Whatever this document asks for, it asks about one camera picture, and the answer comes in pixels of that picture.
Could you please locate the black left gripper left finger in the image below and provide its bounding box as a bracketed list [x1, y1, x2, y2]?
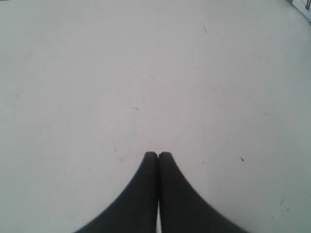
[77, 152, 158, 233]

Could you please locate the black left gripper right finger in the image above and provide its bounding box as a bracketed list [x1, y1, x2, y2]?
[158, 152, 246, 233]

